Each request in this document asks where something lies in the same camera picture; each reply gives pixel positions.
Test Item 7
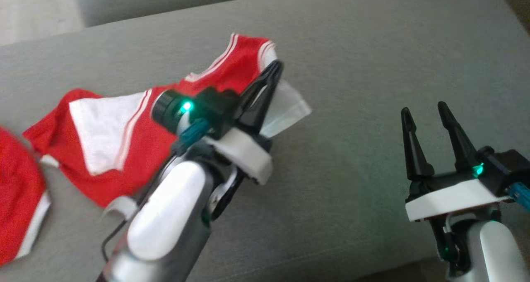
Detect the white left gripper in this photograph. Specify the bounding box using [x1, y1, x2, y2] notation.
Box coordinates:
[203, 60, 285, 186]

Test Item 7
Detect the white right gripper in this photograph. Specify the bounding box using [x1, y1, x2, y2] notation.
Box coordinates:
[400, 101, 512, 223]

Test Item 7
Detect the red t-shirt with white sleeves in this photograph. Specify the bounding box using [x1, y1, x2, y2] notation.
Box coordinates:
[23, 33, 312, 221]

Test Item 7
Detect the red jersey with white trim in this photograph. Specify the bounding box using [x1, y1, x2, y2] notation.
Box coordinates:
[0, 125, 51, 268]

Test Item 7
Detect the left camera cable, teal plug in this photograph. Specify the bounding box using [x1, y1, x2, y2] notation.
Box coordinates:
[171, 118, 210, 156]

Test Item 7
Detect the camera cable, teal plug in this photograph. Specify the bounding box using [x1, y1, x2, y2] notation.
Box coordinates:
[171, 118, 210, 156]
[507, 182, 530, 212]

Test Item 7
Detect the right camera cable, teal plug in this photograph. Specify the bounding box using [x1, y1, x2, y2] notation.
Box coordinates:
[507, 182, 530, 212]

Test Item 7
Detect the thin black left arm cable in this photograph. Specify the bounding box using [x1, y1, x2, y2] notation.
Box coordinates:
[101, 220, 130, 263]

